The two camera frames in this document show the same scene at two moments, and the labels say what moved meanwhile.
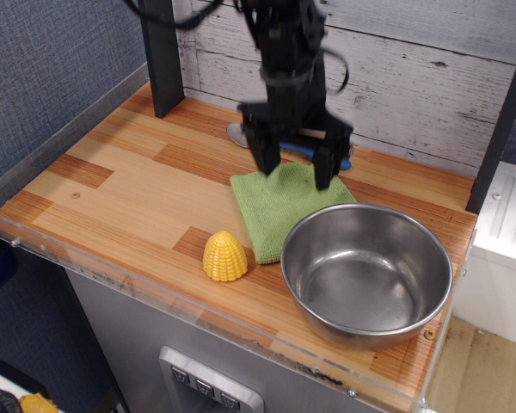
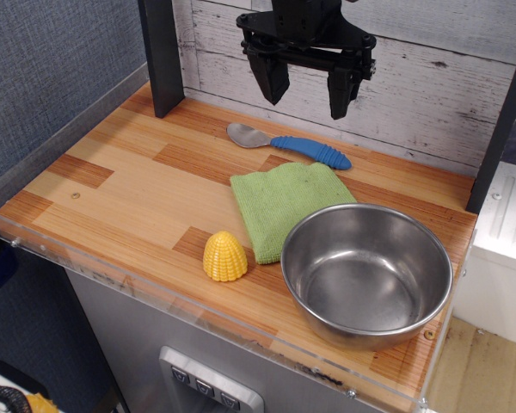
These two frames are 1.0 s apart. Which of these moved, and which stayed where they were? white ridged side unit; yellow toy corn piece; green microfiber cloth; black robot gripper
Moved: black robot gripper
Stayed: green microfiber cloth; white ridged side unit; yellow toy corn piece
